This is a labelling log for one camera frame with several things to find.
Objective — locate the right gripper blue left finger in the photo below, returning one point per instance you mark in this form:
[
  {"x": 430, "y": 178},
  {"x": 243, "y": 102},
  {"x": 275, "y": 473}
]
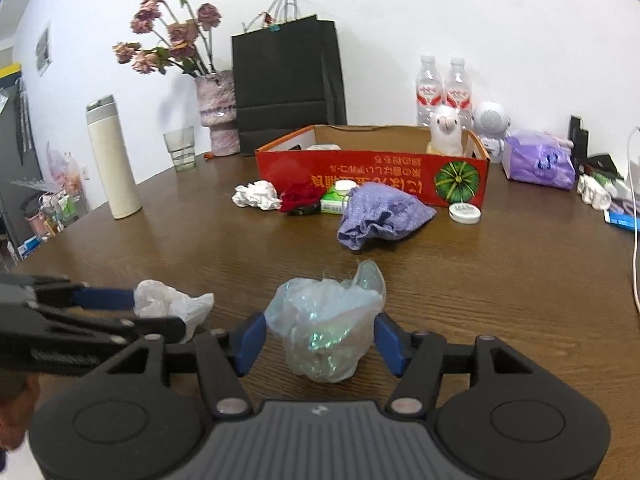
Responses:
[{"x": 246, "y": 342}]

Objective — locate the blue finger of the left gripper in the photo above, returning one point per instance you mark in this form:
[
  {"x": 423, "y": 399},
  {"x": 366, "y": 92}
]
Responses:
[
  {"x": 104, "y": 299},
  {"x": 171, "y": 329}
]

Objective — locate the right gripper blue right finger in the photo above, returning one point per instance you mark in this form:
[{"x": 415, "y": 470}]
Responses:
[{"x": 393, "y": 344}]

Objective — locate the white tissue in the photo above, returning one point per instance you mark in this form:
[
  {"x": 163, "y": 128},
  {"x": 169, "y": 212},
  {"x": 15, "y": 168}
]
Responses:
[{"x": 154, "y": 299}]

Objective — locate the clear plastic bag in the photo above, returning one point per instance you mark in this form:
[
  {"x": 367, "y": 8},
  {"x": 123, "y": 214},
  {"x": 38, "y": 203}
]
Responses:
[{"x": 326, "y": 326}]

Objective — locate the white alpaca plush toy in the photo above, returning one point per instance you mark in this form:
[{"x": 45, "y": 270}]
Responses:
[{"x": 446, "y": 132}]

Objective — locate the cotton swab plastic box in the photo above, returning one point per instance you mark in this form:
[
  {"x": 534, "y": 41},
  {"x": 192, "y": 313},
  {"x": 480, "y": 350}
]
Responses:
[{"x": 323, "y": 147}]

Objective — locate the purple cloth pouch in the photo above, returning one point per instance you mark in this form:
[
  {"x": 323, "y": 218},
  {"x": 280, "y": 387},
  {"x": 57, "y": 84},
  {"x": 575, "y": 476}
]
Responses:
[{"x": 376, "y": 211}]

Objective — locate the white crumpled paper ball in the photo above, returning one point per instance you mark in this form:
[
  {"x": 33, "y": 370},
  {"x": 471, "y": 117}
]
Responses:
[{"x": 259, "y": 194}]

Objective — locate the green milk carton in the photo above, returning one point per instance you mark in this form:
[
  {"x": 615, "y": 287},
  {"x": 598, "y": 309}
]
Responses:
[{"x": 337, "y": 196}]

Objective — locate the red cloth item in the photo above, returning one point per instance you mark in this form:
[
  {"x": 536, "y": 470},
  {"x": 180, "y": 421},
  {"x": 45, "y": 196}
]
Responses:
[{"x": 301, "y": 199}]

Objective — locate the clear drinking glass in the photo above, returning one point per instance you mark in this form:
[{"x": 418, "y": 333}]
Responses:
[{"x": 180, "y": 145}]

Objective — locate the cream thermos bottle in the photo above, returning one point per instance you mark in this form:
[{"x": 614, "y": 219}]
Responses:
[{"x": 109, "y": 150}]

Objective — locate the red cardboard tray box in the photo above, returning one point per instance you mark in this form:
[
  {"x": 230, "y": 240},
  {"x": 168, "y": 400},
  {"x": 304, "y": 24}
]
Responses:
[{"x": 392, "y": 155}]

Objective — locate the purple tissue pack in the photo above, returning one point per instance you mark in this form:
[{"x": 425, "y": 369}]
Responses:
[{"x": 537, "y": 157}]

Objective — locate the pink mottled ceramic vase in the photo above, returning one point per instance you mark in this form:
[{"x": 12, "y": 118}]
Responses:
[{"x": 217, "y": 107}]

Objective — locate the white robot speaker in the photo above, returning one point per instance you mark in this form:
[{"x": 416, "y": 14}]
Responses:
[{"x": 491, "y": 125}]

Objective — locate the white small figurine toy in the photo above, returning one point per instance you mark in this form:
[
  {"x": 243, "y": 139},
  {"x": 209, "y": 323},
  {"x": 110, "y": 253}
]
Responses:
[{"x": 593, "y": 194}]

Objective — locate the left clear water bottle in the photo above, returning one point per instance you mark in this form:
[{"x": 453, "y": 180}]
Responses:
[{"x": 429, "y": 90}]

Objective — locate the clear water bottle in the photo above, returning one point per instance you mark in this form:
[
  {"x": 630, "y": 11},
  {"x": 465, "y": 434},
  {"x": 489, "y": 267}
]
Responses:
[
  {"x": 429, "y": 90},
  {"x": 458, "y": 91}
]

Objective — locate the right clear water bottle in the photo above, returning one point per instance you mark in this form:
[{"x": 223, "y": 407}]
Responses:
[{"x": 458, "y": 91}]

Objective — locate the blue flat package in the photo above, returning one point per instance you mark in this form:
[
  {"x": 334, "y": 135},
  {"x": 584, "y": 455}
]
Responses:
[{"x": 626, "y": 222}]

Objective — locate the dried pink flower bouquet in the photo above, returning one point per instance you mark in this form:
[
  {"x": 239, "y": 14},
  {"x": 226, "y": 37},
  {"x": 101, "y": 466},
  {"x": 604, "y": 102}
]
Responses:
[{"x": 183, "y": 34}]

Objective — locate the black paper shopping bag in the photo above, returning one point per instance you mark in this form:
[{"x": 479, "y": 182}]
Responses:
[{"x": 287, "y": 74}]

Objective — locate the black rectangular device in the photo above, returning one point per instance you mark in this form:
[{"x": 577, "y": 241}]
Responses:
[{"x": 579, "y": 137}]

